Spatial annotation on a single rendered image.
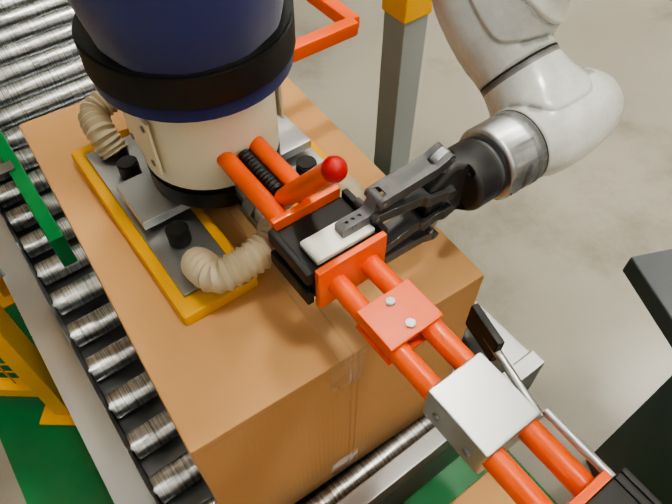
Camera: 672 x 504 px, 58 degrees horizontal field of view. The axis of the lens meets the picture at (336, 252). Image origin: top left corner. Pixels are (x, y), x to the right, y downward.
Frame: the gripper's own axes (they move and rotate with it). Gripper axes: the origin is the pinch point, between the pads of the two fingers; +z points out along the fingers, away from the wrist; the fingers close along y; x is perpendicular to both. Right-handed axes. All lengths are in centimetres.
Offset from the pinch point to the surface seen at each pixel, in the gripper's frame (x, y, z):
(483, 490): -21, 53, -15
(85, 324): 47, 53, 25
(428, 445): -11.5, 46.4, -10.4
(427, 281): -2.6, 12.6, -12.2
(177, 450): 17, 59, 22
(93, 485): 42, 108, 43
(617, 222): 19, 106, -134
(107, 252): 24.8, 13.0, 17.4
